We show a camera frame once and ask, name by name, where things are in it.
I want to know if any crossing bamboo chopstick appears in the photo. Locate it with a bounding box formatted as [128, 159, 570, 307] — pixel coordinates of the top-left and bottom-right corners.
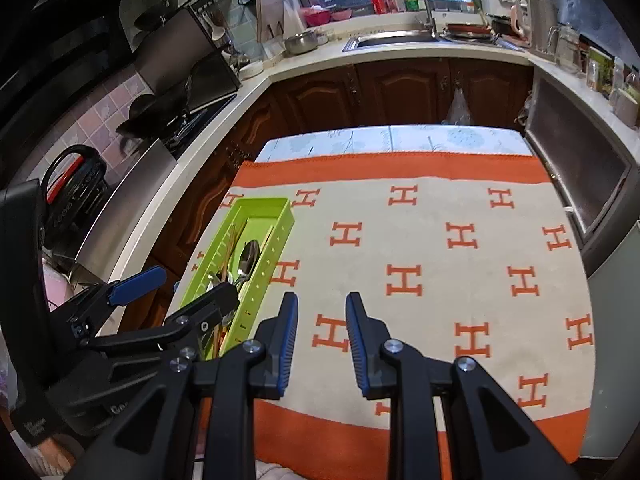
[219, 221, 246, 282]

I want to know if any brown bamboo chopstick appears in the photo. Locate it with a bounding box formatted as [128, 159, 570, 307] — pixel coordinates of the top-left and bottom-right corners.
[203, 324, 229, 360]

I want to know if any large steel tablespoon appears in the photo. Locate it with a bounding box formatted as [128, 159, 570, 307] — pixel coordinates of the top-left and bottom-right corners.
[233, 240, 260, 292]

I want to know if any green plastic utensil tray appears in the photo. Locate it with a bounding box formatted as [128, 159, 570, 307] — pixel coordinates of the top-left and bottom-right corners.
[179, 197, 294, 359]

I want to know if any orange H-pattern cloth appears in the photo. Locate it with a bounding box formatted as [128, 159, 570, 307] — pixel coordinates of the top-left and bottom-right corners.
[186, 152, 596, 479]

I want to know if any steel pot on counter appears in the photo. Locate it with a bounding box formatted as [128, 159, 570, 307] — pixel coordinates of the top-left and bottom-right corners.
[284, 30, 329, 56]

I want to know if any electric kettle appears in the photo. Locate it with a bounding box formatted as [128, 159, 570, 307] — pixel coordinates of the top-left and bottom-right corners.
[511, 0, 558, 60]

